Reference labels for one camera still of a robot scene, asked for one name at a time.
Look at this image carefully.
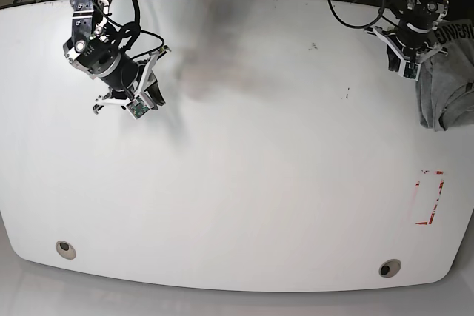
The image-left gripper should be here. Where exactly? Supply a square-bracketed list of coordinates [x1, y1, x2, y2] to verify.
[93, 45, 170, 115]

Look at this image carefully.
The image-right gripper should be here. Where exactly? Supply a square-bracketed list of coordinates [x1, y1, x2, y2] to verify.
[364, 26, 447, 72]

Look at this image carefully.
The grey t-shirt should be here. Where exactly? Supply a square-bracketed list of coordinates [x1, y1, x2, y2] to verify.
[415, 19, 473, 131]

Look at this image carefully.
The red tape rectangle marking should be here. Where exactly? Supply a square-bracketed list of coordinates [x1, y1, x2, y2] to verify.
[411, 170, 444, 226]

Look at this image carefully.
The left table grommet hole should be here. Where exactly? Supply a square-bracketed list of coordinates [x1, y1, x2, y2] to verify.
[56, 241, 76, 260]

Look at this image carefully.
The table grommet hole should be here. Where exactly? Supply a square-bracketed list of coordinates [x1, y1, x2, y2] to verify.
[378, 259, 401, 278]
[56, 241, 76, 260]

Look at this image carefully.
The right table grommet hole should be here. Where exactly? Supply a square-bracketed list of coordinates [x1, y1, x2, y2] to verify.
[378, 259, 401, 278]

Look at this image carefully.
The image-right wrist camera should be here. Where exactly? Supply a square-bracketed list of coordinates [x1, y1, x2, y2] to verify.
[398, 61, 421, 81]

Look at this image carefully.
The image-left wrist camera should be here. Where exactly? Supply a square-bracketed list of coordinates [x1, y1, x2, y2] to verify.
[125, 97, 150, 120]

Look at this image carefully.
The image-left arm black cable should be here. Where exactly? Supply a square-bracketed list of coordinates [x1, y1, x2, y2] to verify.
[110, 0, 166, 54]

